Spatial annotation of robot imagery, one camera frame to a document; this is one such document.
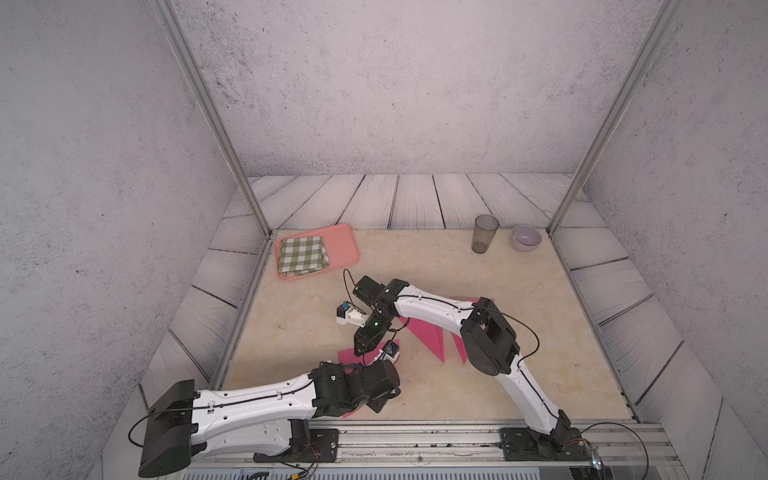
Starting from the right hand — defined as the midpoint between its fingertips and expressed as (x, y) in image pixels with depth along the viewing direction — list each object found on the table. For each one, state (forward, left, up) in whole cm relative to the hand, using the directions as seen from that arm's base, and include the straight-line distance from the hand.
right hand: (360, 350), depth 85 cm
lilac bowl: (+45, -59, -2) cm, 74 cm away
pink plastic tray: (+46, +13, -5) cm, 48 cm away
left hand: (-11, -9, +3) cm, 14 cm away
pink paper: (-2, +3, -2) cm, 4 cm away
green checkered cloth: (+38, +26, -3) cm, 46 cm away
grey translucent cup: (+41, -41, +7) cm, 59 cm away
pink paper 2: (+4, -21, +1) cm, 21 cm away
